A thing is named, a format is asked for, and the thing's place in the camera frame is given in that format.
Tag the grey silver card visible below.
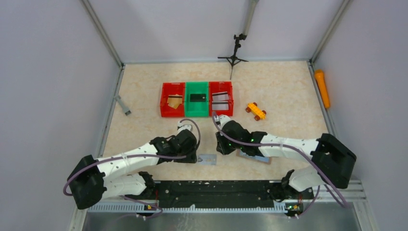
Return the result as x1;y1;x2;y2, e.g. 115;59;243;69
197;154;217;166

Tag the gold card with stripe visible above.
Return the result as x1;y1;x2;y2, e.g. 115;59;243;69
167;94;183;101

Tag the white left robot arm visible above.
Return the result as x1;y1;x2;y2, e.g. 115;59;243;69
63;129;199;209

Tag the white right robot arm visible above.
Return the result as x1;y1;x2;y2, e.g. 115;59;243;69
214;115;357;198

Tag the white card in bin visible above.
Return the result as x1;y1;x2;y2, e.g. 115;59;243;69
211;102;229;111

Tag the card with black stripe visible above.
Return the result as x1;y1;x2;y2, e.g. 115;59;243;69
211;91;230;102

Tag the black card in green bin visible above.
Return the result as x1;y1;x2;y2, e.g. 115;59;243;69
189;94;206;102

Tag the yellow toy brick car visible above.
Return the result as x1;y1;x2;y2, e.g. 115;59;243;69
245;102;267;121

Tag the right red plastic bin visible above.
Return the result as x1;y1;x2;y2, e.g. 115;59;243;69
208;81;234;116

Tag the red plastic bin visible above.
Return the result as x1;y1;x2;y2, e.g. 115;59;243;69
160;82;185;117
208;81;234;116

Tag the green plastic bin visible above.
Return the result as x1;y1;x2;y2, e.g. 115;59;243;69
184;82;209;117

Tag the left red plastic bin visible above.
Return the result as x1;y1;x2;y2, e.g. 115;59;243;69
160;82;185;117

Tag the grey small tool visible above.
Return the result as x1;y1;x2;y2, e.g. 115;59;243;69
114;95;131;116

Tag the orange flashlight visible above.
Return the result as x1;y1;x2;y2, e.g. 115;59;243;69
314;69;331;109

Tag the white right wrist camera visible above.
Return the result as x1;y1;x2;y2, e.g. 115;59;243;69
214;115;231;129

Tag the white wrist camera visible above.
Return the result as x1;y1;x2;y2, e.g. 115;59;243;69
177;121;193;134
214;115;231;129

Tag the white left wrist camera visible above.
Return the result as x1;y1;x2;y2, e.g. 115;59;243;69
177;121;193;134

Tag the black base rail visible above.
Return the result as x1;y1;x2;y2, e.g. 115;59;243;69
124;179;315;201

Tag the black camera tripod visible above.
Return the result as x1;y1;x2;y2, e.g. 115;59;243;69
218;33;248;80

